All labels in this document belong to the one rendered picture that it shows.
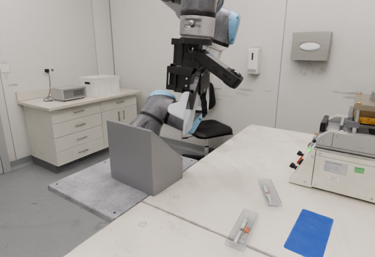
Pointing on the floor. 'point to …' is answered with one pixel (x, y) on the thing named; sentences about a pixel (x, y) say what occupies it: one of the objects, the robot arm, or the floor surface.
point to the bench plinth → (68, 162)
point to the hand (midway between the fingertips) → (197, 126)
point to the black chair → (209, 129)
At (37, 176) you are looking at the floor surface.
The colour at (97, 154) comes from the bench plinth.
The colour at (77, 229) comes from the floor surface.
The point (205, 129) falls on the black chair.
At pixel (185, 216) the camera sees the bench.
